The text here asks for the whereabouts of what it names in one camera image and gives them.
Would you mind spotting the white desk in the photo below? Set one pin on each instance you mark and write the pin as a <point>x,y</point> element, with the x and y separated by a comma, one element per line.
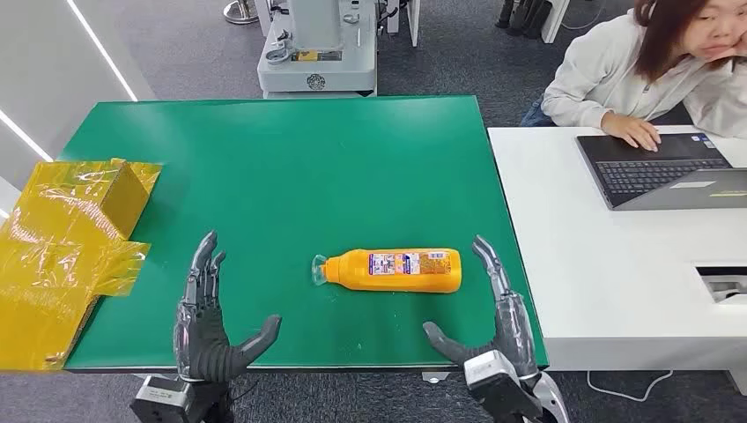
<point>613,280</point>

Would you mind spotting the person's right hand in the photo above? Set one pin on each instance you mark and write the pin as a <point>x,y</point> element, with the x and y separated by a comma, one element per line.
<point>633,129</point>

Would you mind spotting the person's left hand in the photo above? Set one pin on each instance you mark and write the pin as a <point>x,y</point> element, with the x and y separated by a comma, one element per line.
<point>735,51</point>

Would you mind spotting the orange plastic bottle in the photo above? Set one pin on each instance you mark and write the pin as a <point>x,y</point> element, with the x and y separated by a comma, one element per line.
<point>356,274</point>

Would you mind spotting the white furniture leg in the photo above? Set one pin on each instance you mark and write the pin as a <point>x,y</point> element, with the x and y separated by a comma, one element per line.
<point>554,20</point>

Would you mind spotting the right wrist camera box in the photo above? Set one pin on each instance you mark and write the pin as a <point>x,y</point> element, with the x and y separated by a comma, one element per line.
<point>496,385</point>

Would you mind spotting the yellow film-wrapped cardboard box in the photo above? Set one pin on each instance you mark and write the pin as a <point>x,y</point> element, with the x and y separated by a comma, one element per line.
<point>52,263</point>

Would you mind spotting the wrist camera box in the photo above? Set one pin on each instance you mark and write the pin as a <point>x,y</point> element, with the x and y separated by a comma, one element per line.
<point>160,400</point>
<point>496,385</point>

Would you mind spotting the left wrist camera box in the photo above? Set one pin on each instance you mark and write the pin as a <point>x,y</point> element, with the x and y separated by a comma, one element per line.
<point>160,400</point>

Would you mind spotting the white table foot bracket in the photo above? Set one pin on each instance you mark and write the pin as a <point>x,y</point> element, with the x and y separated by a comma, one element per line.
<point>435,377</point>

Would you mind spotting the chrome chair base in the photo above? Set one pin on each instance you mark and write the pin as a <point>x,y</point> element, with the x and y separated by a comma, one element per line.
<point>240,11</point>

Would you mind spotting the white furniture panel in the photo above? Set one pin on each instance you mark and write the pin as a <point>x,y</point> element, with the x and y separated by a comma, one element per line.
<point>413,20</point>

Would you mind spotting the person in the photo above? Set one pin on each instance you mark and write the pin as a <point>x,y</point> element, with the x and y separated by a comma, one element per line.
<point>601,70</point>

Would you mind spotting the dark grey laptop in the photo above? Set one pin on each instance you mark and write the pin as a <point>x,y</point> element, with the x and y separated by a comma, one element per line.
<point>642,175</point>

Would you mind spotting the white machine base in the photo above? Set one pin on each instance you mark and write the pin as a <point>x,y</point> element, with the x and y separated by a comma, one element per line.
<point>327,64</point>

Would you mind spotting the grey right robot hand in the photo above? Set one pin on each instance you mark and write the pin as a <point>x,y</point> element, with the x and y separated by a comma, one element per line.
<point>516,333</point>

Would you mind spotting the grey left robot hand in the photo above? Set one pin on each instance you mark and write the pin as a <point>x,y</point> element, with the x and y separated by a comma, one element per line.
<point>201,338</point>

